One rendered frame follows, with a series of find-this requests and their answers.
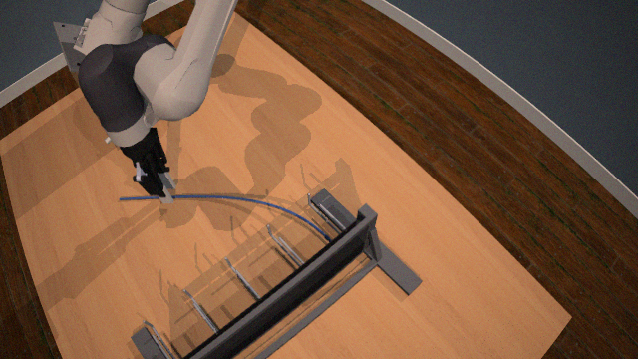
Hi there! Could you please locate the grey rack with black patch panel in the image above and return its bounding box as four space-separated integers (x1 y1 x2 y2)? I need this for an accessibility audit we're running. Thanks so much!
131 188 423 359

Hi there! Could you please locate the thin blue cable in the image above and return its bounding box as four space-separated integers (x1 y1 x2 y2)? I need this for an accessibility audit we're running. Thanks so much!
119 195 330 241

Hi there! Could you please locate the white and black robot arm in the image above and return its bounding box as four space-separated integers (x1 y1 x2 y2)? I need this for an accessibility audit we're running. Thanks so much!
74 0 238 147

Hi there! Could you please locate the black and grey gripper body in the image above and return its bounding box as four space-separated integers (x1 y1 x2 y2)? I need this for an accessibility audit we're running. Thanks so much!
120 127 156 168

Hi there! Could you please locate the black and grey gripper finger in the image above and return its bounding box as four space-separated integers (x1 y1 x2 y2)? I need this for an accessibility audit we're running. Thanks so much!
151 128 176 189
133 153 173 203

